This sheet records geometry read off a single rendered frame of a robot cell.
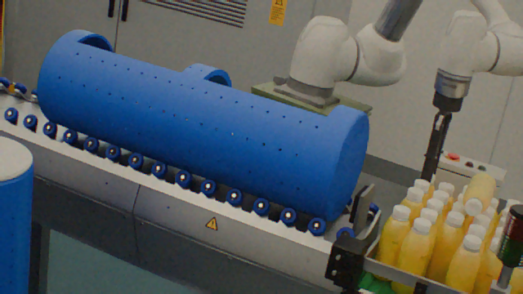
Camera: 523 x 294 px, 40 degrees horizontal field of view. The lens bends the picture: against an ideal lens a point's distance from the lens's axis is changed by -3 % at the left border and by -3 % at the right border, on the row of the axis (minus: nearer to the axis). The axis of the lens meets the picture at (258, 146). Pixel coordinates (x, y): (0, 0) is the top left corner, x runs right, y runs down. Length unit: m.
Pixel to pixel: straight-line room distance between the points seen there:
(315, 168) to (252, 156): 0.16
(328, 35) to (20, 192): 1.14
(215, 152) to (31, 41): 2.74
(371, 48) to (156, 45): 1.66
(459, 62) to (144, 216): 0.90
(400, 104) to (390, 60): 2.22
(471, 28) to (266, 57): 1.85
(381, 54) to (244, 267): 0.91
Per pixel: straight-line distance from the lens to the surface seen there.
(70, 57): 2.05
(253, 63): 3.58
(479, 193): 1.77
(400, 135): 4.72
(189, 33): 3.74
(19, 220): 1.75
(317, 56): 2.39
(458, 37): 1.82
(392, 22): 2.42
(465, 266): 1.66
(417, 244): 1.67
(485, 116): 4.57
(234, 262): 1.91
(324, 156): 1.71
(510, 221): 1.38
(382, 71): 2.49
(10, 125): 2.25
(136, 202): 2.00
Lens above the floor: 1.74
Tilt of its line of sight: 20 degrees down
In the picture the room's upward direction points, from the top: 10 degrees clockwise
